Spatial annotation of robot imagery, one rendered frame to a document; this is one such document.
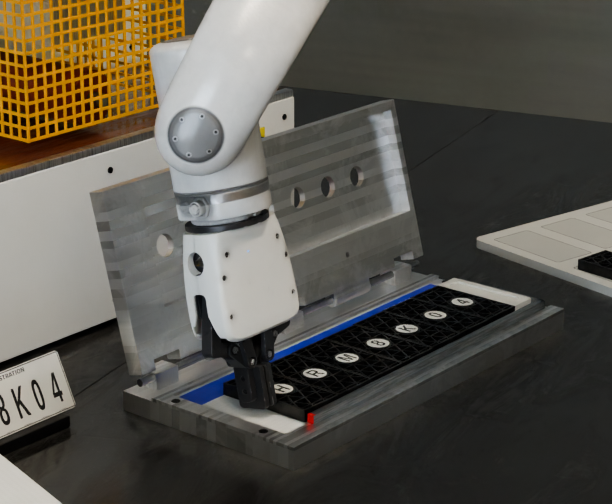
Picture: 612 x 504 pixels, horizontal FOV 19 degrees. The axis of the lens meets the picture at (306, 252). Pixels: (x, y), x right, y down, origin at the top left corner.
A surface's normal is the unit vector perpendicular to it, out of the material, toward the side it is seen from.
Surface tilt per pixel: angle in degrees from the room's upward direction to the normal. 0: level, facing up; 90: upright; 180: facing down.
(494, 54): 90
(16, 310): 90
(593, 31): 90
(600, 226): 0
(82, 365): 0
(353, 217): 75
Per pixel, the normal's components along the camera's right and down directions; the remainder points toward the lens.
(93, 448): 0.00, -0.95
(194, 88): -0.33, 0.00
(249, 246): 0.73, -0.04
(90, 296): 0.77, 0.21
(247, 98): 0.36, 0.34
